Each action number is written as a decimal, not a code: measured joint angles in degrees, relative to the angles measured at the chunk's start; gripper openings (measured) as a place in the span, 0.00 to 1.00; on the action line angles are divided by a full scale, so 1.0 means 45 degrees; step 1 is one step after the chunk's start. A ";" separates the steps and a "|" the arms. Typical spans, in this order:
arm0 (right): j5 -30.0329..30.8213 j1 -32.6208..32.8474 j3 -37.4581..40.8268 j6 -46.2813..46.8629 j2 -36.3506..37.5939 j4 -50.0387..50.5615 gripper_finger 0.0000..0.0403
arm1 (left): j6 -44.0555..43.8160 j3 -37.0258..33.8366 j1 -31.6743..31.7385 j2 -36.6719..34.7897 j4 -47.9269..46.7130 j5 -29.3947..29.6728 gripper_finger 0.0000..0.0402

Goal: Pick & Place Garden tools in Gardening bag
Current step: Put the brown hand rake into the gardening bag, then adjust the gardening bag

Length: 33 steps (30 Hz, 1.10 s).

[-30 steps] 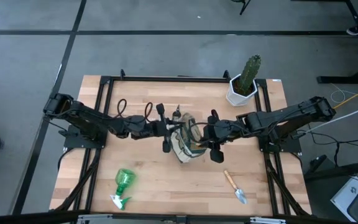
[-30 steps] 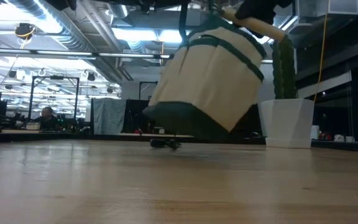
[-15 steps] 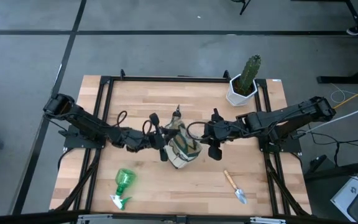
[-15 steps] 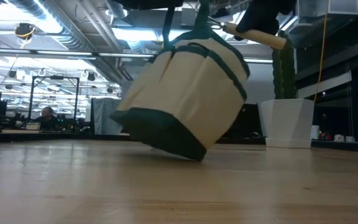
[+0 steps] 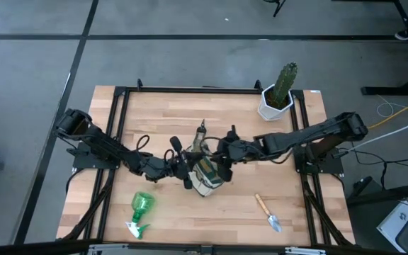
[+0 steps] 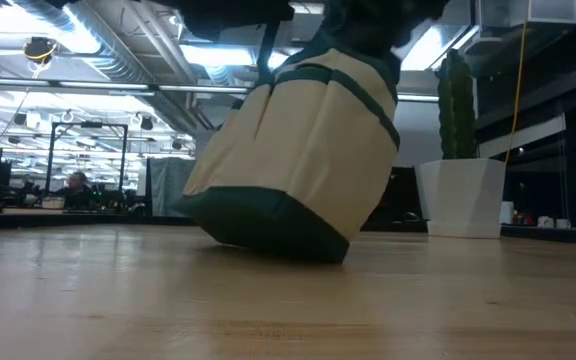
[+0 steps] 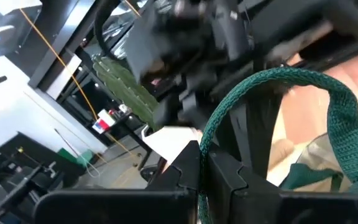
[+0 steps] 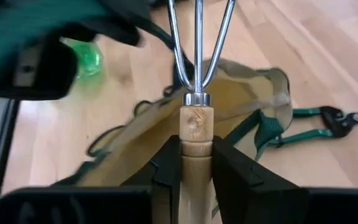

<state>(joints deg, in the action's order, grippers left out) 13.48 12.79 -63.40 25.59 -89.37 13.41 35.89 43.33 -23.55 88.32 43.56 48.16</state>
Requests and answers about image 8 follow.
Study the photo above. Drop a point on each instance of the cream green gardening bag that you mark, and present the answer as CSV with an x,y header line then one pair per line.
x,y
235,93

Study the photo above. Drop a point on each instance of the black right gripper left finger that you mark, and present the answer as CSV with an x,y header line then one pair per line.
x,y
163,186

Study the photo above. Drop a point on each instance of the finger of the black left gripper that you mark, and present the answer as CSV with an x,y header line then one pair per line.
x,y
117,25
53,73

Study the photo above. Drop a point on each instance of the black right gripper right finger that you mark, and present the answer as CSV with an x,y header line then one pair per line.
x,y
244,193

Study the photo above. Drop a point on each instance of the black metal table frame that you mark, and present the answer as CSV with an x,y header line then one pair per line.
x,y
2,149

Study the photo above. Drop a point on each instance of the green plastic spray bottle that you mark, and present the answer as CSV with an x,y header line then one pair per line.
x,y
89,59

